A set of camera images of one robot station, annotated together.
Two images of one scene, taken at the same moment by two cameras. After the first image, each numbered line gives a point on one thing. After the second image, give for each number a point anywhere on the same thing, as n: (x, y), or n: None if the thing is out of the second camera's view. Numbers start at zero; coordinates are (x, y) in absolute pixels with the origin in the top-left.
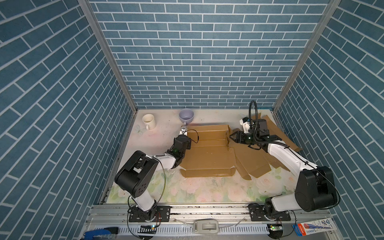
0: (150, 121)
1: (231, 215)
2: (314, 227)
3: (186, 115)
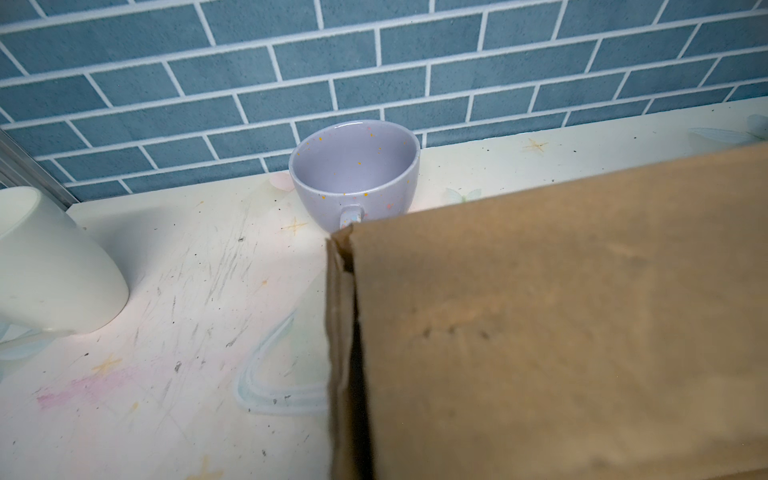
0: (56, 279)
1: None
2: None
3: (354, 170)
